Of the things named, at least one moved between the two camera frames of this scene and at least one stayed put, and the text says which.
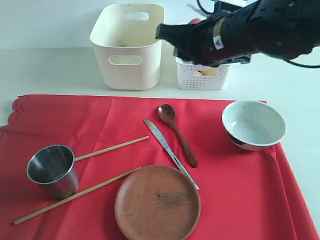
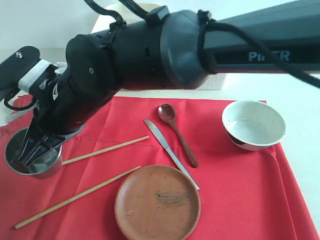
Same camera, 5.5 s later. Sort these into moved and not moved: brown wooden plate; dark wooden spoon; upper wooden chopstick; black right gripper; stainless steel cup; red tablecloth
Moved: black right gripper; stainless steel cup
Not moved: upper wooden chopstick; dark wooden spoon; red tablecloth; brown wooden plate
